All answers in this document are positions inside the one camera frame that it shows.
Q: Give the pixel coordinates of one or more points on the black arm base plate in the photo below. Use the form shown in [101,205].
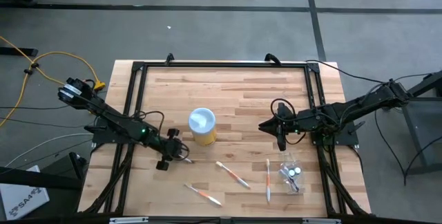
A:
[345,141]
[103,139]

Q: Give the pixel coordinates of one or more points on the black metal desk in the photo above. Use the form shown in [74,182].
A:
[414,132]

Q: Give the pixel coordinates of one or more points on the white printed cardboard box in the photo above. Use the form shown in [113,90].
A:
[20,200]

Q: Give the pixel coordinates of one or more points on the small blue liquid bottle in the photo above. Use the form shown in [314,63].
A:
[291,172]
[297,170]

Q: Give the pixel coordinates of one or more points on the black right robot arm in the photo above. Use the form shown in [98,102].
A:
[362,108]

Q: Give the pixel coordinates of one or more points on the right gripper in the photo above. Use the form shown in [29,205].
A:
[290,123]

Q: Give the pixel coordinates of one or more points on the black aluminium table frame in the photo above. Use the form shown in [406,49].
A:
[224,64]

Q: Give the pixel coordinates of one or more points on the yellow disinfecting wipes canister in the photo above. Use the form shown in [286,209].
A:
[202,123]

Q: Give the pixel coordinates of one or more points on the black flat stand foot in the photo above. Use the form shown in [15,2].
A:
[17,52]

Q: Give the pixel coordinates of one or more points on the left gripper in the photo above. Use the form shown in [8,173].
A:
[167,149]

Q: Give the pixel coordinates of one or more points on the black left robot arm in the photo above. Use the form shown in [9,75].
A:
[117,125]

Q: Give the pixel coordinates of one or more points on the orange and white toothbrush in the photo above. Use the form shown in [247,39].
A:
[268,182]
[233,175]
[203,195]

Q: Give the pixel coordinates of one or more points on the silver metal bracket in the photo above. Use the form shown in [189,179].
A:
[127,220]
[321,221]

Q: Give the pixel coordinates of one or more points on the clear plastic container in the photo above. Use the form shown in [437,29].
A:
[286,158]

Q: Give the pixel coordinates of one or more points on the black equipment stand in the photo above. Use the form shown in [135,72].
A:
[41,179]

